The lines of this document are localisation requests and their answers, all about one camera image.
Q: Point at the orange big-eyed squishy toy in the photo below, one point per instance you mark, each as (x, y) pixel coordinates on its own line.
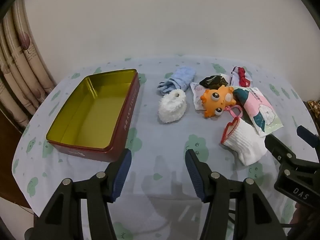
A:
(215, 102)

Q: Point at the white fluffy baby shoe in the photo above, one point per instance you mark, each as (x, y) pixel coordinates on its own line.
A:
(172, 108)

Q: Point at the small white plastic packet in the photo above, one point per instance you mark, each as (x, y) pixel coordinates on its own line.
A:
(197, 92)

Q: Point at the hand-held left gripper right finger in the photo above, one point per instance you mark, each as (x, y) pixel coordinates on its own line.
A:
(196, 177)

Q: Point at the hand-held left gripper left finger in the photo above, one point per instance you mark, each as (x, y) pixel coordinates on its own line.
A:
(121, 177)

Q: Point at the brown wooden cabinet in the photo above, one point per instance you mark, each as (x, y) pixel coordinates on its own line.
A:
(10, 155)

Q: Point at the pink and teal soft packet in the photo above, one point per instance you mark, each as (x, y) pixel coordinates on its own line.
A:
(260, 110)

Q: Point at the beige patterned curtain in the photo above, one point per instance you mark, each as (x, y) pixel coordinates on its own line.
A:
(22, 62)

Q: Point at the light blue sock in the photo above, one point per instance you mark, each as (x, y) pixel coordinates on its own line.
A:
(180, 78)

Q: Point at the brown patterned box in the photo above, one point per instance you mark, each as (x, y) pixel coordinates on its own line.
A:
(314, 105)

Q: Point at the white and red cloth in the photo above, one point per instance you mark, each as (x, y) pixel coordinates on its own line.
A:
(240, 76)

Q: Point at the black bow hair clip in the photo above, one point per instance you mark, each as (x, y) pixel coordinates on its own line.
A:
(212, 81)

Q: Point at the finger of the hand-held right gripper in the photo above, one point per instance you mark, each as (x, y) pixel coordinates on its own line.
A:
(276, 146)
(308, 136)

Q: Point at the green cloud print tablecloth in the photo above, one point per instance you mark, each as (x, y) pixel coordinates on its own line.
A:
(162, 142)

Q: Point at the red tin box gold inside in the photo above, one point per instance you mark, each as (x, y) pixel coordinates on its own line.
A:
(87, 110)

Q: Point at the white sock with red trim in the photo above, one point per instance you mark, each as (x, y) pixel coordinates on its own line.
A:
(245, 142)

